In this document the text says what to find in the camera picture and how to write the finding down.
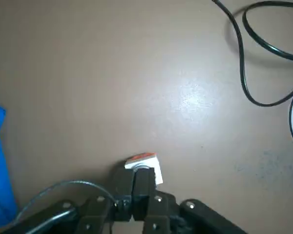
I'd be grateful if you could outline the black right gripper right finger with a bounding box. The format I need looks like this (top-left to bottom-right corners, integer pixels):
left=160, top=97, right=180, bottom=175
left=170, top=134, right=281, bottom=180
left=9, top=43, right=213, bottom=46
left=134, top=167, right=247, bottom=234

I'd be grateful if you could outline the thin grey gripper cable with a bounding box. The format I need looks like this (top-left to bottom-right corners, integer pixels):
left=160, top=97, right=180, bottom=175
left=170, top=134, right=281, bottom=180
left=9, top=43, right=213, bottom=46
left=14, top=179, right=118, bottom=234

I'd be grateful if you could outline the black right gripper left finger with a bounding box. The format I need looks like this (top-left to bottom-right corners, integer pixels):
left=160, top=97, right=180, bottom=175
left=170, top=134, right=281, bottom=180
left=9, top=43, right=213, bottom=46
left=2, top=168, right=135, bottom=234

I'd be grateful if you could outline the blue folded cloth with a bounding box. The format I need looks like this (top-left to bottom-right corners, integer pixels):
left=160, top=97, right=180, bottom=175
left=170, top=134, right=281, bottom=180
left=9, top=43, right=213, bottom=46
left=0, top=95, right=18, bottom=225

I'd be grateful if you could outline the black lamp power cable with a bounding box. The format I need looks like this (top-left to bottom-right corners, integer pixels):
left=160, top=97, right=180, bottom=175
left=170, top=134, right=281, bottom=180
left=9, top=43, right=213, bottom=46
left=211, top=0, right=293, bottom=107

